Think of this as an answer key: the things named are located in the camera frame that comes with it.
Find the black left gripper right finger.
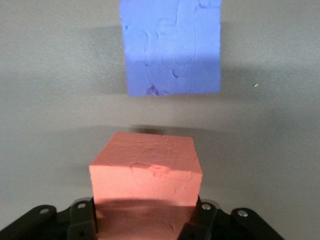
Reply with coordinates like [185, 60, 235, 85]
[178, 198, 218, 240]

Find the orange foam block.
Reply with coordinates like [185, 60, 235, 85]
[88, 131, 203, 240]

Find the purple foam block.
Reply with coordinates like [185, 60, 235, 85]
[118, 0, 223, 98]

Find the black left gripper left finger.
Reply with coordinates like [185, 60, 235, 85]
[66, 196, 99, 240]

